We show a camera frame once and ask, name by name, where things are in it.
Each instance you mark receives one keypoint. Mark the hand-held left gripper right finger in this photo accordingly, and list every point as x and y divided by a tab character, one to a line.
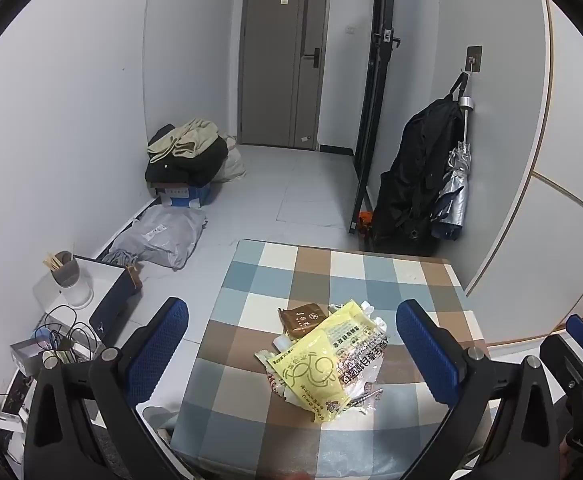
426	355

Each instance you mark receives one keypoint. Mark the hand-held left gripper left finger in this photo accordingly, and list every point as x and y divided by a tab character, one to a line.
159	355

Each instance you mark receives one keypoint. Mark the large yellow wrapper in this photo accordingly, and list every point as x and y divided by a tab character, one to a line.
316	360

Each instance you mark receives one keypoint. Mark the white side table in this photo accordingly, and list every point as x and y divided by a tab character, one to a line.
101	272

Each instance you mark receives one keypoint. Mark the white utensil holder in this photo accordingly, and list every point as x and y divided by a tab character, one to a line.
76	287

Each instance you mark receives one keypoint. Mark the grey parcel bag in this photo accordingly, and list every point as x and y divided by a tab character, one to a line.
166	232

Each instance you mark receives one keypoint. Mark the small grey box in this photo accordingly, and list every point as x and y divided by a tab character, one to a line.
28	355

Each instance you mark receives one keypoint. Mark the brown snack packet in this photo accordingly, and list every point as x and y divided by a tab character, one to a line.
299	320

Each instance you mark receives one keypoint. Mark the wooden chopsticks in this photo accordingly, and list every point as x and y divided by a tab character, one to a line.
52	262

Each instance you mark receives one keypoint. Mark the small orange object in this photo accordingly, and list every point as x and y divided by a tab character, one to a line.
366	218

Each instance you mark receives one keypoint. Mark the checkered tablecloth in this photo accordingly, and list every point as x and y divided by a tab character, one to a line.
291	270

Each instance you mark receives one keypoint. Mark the silver folding umbrella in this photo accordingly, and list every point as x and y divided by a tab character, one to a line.
454	195

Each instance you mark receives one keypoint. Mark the blue cardboard box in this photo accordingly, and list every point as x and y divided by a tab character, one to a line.
191	195

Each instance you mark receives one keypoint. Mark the black hanging jacket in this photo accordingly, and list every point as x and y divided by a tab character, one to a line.
411	185

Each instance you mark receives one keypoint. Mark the pile of clothes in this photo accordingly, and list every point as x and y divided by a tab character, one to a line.
196	167

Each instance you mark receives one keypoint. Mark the white plastic bag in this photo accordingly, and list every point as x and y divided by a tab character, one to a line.
234	162

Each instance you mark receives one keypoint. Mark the beige jacket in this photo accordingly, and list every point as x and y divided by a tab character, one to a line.
186	137

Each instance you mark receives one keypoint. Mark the black open door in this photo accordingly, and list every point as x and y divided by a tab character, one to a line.
371	110

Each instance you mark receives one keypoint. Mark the grey entrance door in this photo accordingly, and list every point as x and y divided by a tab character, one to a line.
271	60

